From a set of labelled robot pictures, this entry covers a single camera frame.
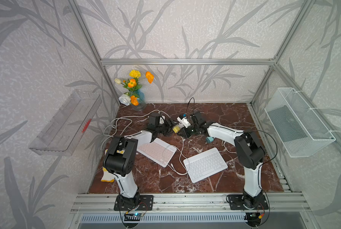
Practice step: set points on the aluminium front rail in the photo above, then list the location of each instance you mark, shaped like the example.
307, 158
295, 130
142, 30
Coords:
187, 202

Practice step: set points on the teal charger plug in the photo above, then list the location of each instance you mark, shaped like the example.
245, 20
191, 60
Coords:
209, 139

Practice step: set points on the yellow charger plug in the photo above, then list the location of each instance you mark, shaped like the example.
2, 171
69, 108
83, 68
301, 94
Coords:
176, 129

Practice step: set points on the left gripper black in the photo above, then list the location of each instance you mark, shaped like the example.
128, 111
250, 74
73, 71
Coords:
170, 126

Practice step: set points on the yellow work glove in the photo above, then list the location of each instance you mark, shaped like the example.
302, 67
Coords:
108, 177

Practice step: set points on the flower bouquet in vase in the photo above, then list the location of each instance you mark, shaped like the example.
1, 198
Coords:
133, 97

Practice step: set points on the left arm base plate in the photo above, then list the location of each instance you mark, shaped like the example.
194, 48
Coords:
138, 202

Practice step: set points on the pink wireless keyboard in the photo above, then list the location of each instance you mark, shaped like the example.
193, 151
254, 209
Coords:
158, 151

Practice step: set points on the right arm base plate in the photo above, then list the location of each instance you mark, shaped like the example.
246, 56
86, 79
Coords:
246, 202

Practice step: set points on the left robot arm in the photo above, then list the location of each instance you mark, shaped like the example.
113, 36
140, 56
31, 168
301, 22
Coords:
121, 165

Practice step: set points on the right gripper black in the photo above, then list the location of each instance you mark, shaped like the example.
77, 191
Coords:
183, 133

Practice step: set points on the white wireless keyboard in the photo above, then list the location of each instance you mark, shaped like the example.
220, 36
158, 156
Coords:
204, 165

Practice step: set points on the clear plastic wall shelf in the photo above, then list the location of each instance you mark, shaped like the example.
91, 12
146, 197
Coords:
62, 134

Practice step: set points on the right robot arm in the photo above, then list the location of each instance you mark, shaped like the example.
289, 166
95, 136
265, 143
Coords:
249, 148

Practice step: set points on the white wire mesh basket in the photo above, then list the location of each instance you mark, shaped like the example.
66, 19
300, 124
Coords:
301, 131

